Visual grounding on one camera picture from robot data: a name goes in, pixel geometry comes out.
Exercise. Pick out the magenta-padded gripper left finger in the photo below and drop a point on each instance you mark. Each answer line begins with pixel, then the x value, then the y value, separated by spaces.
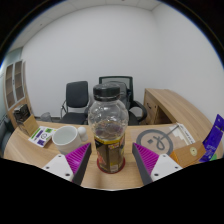
pixel 75 160

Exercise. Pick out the brown cardboard box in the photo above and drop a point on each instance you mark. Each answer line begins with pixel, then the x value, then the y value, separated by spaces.
pixel 31 126

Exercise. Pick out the black padded office chair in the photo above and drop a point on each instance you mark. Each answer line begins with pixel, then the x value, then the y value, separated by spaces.
pixel 77 95

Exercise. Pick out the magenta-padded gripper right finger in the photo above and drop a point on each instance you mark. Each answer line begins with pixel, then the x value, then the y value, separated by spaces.
pixel 150 160

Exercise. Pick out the black mesh-back office chair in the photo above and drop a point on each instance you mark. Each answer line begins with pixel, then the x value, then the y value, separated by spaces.
pixel 136 110

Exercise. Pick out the grey backpack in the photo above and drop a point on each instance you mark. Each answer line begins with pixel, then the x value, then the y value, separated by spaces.
pixel 122 91

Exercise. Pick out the wooden side desk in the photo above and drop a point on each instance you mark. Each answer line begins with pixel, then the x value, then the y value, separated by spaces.
pixel 173 105

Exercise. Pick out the purple packet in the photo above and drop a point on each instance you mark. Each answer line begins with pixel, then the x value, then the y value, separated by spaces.
pixel 213 140

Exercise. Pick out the wooden glass-door cabinet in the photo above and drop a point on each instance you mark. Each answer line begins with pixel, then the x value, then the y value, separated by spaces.
pixel 16 90

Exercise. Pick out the white printed sticker sheet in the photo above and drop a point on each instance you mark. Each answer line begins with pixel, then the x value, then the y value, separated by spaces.
pixel 41 136

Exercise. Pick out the orange cardboard box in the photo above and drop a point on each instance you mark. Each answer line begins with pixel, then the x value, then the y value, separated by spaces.
pixel 187 154

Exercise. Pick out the clear black-capped drink bottle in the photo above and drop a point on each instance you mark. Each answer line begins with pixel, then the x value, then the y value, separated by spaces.
pixel 108 126

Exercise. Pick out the grey waste bin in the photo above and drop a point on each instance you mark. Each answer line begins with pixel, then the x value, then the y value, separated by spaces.
pixel 46 117

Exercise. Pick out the white and grey mug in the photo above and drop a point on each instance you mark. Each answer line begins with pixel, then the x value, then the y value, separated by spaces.
pixel 66 138

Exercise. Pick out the black sofa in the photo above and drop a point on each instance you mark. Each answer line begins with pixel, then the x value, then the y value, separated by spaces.
pixel 5 135

